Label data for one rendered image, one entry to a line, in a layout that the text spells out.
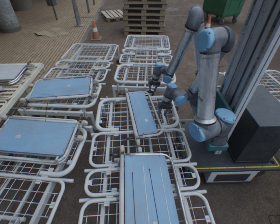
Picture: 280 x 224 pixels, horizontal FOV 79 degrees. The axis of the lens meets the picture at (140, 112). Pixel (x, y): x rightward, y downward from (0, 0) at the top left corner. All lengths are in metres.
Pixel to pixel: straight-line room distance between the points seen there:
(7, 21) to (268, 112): 7.00
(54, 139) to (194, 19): 1.55
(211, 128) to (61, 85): 1.86
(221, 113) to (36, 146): 1.55
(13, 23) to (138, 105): 5.92
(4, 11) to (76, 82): 5.04
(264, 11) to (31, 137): 2.03
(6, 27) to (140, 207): 6.76
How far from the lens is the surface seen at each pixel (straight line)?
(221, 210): 2.03
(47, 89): 2.43
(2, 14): 7.18
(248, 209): 2.14
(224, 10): 7.19
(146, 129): 1.68
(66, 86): 2.39
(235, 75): 1.64
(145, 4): 5.52
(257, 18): 1.50
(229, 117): 1.37
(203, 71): 1.11
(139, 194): 1.31
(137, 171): 1.38
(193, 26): 1.53
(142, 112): 1.86
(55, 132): 1.78
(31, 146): 1.80
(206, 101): 1.17
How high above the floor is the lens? 1.78
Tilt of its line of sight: 42 degrees down
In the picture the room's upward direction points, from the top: straight up
